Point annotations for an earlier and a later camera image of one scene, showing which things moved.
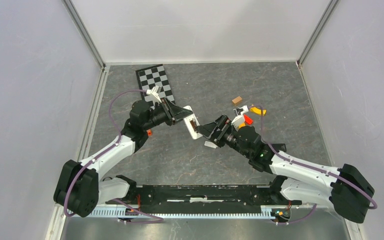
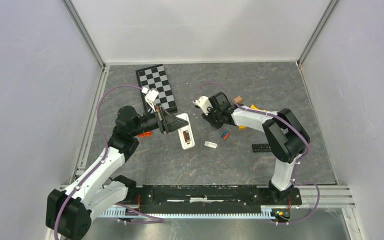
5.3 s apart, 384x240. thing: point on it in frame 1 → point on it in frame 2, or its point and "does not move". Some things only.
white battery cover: x=210 y=144 does not move
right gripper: x=209 y=130 → x=208 y=117
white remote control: x=191 y=121 → x=185 y=133
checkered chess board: x=153 y=79 does not move
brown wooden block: x=236 y=100 does not move
